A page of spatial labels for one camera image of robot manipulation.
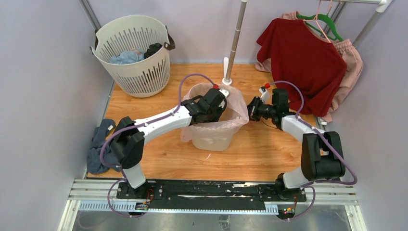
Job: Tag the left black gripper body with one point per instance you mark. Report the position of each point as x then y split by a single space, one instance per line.
214 115

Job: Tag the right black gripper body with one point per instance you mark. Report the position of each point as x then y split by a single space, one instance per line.
259 109

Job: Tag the pink plastic trash bag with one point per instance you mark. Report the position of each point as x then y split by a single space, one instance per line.
232 119

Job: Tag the beige plastic trash bin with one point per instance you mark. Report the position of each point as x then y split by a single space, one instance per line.
213 144

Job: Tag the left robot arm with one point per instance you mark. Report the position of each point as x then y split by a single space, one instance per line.
128 141

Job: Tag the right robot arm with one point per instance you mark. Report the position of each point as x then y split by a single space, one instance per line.
321 151

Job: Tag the clothes rack pole with foot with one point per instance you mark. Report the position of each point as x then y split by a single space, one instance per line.
228 62

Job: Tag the red t-shirt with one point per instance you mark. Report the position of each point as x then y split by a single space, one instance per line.
291 52

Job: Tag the black plastic bag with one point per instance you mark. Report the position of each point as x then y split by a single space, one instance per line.
152 49

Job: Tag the blue plastic bag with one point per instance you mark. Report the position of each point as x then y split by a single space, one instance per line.
128 57

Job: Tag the white slotted laundry basket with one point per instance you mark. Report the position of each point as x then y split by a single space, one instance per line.
145 78

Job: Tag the pink clothes hanger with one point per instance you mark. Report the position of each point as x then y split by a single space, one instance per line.
320 17

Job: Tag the green clothes hanger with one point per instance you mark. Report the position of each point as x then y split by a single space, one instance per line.
313 22

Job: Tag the pink garment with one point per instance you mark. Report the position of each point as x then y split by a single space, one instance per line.
354 64

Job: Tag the grey-blue cloth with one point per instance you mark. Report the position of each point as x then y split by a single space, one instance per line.
94 165

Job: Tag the right rack pole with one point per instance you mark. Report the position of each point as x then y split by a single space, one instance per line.
337 7

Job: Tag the corner aluminium profile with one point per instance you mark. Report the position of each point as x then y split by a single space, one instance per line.
90 13

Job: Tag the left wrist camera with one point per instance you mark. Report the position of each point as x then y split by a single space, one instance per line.
225 92

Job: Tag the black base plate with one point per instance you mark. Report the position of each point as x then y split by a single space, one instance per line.
207 194

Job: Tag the aluminium frame rail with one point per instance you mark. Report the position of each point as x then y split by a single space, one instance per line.
93 206

